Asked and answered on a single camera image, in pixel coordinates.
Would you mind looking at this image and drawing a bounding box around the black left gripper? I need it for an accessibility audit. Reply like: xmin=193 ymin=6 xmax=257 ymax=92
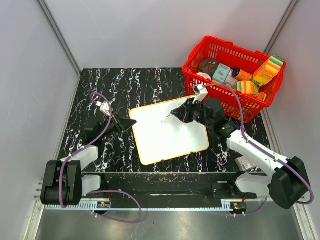
xmin=98 ymin=111 xmax=137 ymax=140

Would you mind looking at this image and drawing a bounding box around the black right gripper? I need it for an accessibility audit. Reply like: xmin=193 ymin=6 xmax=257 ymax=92
xmin=171 ymin=98 xmax=213 ymax=129

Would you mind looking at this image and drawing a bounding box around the white board yellow frame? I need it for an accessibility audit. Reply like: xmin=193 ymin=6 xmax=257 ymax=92
xmin=129 ymin=96 xmax=210 ymax=166

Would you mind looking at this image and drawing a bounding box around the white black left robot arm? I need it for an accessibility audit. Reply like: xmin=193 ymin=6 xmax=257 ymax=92
xmin=40 ymin=113 xmax=137 ymax=208

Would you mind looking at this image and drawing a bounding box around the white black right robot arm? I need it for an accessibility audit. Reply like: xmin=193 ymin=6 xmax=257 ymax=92
xmin=170 ymin=98 xmax=315 ymax=210

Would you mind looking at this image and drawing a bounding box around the white round lid container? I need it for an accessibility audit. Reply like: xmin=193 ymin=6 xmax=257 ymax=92
xmin=197 ymin=72 xmax=212 ymax=80

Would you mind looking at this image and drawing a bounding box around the brown round bread pack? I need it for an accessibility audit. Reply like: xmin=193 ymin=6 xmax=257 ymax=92
xmin=198 ymin=58 xmax=220 ymax=77

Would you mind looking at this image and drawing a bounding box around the teal small carton box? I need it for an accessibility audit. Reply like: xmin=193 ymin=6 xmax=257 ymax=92
xmin=212 ymin=63 xmax=231 ymax=84

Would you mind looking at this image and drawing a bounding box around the pink white packet in basket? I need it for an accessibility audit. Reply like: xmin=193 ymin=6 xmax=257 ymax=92
xmin=224 ymin=76 xmax=238 ymax=90

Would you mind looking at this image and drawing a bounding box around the orange bottle blue cap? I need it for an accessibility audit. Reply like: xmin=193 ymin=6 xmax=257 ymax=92
xmin=231 ymin=68 xmax=253 ymax=81

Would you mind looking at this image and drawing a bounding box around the striped orange sponge pack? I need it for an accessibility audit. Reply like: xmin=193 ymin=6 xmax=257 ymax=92
xmin=235 ymin=80 xmax=260 ymax=95

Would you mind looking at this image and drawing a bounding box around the orange packet in basket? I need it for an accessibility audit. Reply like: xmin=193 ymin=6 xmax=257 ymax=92
xmin=253 ymin=92 xmax=267 ymax=102

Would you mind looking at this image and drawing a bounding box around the small pink white box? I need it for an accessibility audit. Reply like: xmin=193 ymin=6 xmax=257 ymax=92
xmin=235 ymin=156 xmax=258 ymax=172

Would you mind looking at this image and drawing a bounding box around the yellow green sponge pack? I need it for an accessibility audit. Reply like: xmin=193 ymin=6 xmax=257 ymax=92
xmin=252 ymin=54 xmax=286 ymax=87

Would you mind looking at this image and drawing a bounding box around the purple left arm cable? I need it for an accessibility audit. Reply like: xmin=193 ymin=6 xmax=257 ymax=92
xmin=58 ymin=92 xmax=143 ymax=223

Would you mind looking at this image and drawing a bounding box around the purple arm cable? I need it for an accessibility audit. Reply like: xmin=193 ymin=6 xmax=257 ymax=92
xmin=58 ymin=92 xmax=143 ymax=223
xmin=202 ymin=83 xmax=315 ymax=217

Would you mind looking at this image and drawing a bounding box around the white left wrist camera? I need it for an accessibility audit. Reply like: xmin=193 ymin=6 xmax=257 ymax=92
xmin=96 ymin=101 xmax=110 ymax=117

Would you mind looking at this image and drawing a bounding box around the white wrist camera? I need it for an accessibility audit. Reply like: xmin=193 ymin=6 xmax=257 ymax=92
xmin=96 ymin=101 xmax=110 ymax=117
xmin=193 ymin=84 xmax=208 ymax=104

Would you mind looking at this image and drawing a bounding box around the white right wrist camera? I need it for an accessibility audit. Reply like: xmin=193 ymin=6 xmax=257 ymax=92
xmin=193 ymin=84 xmax=208 ymax=104

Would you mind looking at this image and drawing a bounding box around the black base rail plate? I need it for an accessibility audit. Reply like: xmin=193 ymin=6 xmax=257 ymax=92
xmin=97 ymin=172 xmax=257 ymax=207

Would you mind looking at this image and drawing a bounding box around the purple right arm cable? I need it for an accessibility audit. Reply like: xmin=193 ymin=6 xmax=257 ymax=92
xmin=202 ymin=83 xmax=315 ymax=217

